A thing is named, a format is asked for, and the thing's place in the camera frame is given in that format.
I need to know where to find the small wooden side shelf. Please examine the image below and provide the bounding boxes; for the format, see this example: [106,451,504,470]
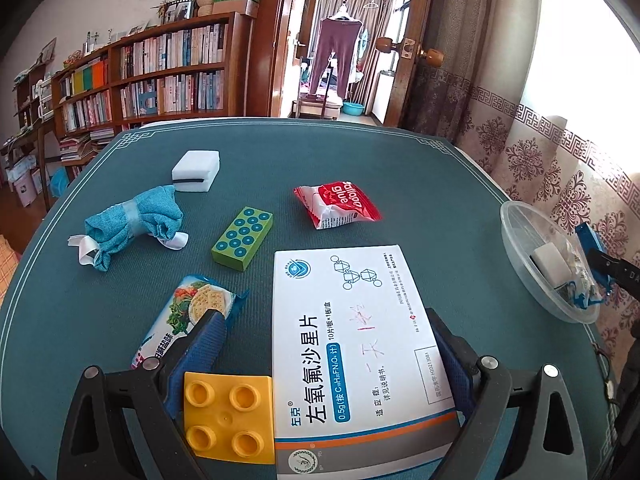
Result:
[12,62,61,136]

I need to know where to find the white sponge block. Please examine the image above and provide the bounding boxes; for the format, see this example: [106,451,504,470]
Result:
[171,150,221,194]
[530,241,575,285]

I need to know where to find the yellow toy brick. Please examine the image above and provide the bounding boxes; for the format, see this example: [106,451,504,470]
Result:
[182,371,277,465]

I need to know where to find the red white snack packet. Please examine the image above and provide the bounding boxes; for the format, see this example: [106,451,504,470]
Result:
[293,180,383,231]

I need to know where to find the teal cloth bundle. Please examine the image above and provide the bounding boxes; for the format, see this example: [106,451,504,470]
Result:
[67,185,190,273]

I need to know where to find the white storage bins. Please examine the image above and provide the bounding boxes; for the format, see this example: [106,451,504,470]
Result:
[5,155,51,206]

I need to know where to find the floral patterned curtain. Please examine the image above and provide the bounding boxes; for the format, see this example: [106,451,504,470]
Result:
[405,0,640,361]

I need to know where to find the clear plastic bowl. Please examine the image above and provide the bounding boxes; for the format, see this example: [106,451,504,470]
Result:
[500,200,608,325]

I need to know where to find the green dotted block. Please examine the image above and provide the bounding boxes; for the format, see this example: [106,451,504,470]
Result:
[211,206,274,272]

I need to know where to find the wooden door knob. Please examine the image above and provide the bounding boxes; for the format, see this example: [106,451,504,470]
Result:
[376,36,445,68]

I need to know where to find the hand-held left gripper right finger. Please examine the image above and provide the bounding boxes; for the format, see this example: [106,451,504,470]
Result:
[426,307,587,480]

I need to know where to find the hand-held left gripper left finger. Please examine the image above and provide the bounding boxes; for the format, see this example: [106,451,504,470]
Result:
[57,310,231,480]

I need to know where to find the blue cracker packet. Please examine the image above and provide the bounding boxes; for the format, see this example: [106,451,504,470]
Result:
[131,274,249,371]

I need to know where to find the brown strap wristwatch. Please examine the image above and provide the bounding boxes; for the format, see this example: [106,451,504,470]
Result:
[592,342,623,413]

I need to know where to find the brown striped curtain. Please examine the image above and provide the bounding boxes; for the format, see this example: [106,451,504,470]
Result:
[317,0,396,111]

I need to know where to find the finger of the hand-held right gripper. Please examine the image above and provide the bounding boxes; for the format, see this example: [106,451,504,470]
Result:
[575,221,640,302]

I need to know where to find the purple hanging pants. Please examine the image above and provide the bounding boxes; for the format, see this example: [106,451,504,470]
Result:
[307,16,362,101]

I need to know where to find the photo frame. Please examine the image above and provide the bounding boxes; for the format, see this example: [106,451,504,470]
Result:
[165,0,196,23]

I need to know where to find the white medicine box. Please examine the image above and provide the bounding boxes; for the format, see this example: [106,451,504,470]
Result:
[272,245,463,478]

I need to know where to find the wooden bookshelf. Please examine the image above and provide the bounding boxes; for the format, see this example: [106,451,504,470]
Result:
[50,11,251,171]

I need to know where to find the wooden door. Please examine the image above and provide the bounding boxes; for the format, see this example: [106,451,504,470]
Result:
[397,0,441,128]

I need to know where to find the rows of books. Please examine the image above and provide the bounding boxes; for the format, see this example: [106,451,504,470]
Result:
[60,25,226,161]

